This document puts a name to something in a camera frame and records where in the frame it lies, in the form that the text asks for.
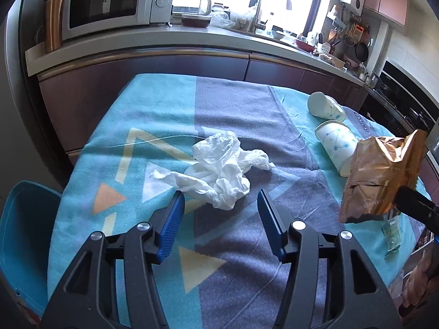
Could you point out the black handheld left gripper right fingers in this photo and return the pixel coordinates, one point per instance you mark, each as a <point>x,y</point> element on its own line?
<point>417,206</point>

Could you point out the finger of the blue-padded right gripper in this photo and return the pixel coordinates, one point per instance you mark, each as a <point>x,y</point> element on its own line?
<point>356,296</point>

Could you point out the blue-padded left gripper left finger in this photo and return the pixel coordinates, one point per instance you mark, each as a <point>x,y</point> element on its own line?
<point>86,297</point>

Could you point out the copper foil snack bag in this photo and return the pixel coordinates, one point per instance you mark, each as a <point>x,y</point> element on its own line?
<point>379,167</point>

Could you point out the paper cup with tissue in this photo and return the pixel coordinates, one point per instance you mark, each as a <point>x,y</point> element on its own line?
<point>339,142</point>

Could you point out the white paper cup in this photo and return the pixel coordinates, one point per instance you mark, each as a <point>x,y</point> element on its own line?
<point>325,107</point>

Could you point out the white tissue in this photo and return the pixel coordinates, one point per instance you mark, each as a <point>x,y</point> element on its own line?
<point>218,175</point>

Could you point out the teal trash bin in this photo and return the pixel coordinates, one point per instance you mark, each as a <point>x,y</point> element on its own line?
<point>27,224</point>

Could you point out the steel kitchen faucet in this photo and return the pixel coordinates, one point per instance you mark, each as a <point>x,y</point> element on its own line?
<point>256,22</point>

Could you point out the green seaweed snack packet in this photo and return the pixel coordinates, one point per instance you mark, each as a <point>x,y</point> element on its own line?
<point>391,232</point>

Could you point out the black built-in oven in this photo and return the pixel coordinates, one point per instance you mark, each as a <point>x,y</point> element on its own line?
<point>397,101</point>

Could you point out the black hanging frying pan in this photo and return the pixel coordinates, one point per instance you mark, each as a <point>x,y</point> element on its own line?
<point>362,52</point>

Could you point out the grey refrigerator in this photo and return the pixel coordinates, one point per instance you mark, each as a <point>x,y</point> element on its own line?
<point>20,159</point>

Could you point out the red bowl on counter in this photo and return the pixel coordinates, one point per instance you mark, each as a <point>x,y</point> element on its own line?
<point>304,46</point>

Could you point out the teal and grey tablecloth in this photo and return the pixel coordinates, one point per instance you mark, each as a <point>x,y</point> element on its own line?
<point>221,272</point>

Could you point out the dark red food container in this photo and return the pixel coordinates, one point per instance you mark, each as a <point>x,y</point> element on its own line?
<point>197,21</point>

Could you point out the white microwave oven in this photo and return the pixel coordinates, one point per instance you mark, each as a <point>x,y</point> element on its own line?
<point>83,17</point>

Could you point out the copper travel mug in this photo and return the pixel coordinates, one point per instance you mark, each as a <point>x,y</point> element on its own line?
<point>53,24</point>

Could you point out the glass electric kettle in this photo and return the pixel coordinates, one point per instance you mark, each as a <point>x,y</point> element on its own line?
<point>193,7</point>

